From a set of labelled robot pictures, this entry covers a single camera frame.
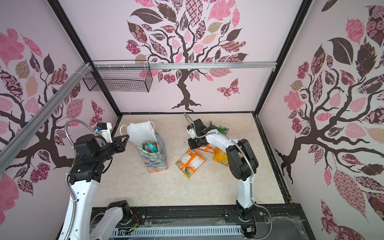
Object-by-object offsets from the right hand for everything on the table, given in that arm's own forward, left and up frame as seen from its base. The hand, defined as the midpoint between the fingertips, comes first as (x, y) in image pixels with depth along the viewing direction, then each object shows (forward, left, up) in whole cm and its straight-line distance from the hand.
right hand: (191, 143), depth 94 cm
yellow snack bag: (-9, -19, -1) cm, 21 cm away
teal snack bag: (-9, +21, +12) cm, 26 cm away
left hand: (-11, +29, +22) cm, 38 cm away
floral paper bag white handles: (-1, +29, +14) cm, 32 cm away
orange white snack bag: (-12, +1, -4) cm, 12 cm away
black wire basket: (+35, +38, +28) cm, 59 cm away
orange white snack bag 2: (-2, -12, -4) cm, 13 cm away
